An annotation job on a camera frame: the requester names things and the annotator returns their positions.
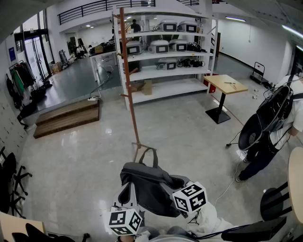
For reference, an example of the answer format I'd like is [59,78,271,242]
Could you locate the white counter with black gear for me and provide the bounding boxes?
[89,41,118,82]

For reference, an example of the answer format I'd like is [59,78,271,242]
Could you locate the dark grey backpack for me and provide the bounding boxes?
[119,148,190,218]

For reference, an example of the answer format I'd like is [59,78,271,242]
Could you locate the black floor cable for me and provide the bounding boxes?
[226,130,244,147]

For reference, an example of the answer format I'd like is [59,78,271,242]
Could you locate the black platform trolley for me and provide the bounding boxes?
[250,61,269,84]

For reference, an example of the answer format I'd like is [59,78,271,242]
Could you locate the white power strip cable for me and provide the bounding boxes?
[89,59,115,99]

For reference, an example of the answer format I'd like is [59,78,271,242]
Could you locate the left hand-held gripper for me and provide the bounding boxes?
[107,181,145,237]

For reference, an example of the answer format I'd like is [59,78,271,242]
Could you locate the wooden coat stand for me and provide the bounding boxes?
[111,7,157,164]

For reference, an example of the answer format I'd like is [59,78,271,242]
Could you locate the long ceiling tube light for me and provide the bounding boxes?
[224,16,247,23]
[281,24,303,38]

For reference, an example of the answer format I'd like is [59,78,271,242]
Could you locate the black stool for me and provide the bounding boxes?
[260,181,293,222]

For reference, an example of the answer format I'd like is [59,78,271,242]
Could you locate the light wooden desk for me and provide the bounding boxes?
[0,211,45,242]

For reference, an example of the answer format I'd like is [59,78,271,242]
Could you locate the white metal shelving unit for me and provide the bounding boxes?
[113,7,218,111]

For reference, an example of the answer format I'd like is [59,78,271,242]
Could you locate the black balcony railing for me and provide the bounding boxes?
[57,0,156,26]

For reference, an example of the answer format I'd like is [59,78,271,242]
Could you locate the black office chair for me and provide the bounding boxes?
[0,146,33,218]

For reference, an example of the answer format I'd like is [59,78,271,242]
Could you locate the person's right forearm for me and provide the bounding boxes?
[187,202,240,239]

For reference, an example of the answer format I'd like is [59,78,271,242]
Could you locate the wooden steps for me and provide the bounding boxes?
[33,98,100,139]

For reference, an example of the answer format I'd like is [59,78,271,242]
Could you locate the person's left forearm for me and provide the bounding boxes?
[132,229,153,242]

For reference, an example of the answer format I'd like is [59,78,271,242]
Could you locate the clothes rail with garments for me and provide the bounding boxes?
[6,60,36,109]

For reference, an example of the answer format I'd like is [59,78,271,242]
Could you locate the person's grey trousers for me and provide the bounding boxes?
[151,225,197,242]

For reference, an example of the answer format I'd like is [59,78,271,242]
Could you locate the round beige table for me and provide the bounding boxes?
[287,147,303,224]

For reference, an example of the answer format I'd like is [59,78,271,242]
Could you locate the flattened cardboard box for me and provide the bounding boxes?
[129,81,146,93]

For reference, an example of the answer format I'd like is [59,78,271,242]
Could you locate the white floor cable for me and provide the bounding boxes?
[214,151,242,206]

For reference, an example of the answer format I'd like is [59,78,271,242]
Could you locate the group of white boxy devices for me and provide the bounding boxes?
[125,19,199,71]

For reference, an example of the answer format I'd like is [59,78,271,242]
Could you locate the glass entrance doors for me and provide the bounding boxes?
[14,29,54,82]

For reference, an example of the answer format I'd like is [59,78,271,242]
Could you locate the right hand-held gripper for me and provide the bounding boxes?
[169,175,208,218]

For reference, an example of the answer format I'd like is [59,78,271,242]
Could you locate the black cable tangle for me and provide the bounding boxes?
[187,42,207,53]
[177,58,205,68]

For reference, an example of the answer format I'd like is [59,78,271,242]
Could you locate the red cabinet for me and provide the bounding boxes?
[203,79,217,94]

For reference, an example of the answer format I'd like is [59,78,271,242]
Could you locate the black box device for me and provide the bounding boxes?
[127,61,142,73]

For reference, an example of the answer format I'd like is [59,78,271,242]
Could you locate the wooden table with black base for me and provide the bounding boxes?
[203,74,249,125]

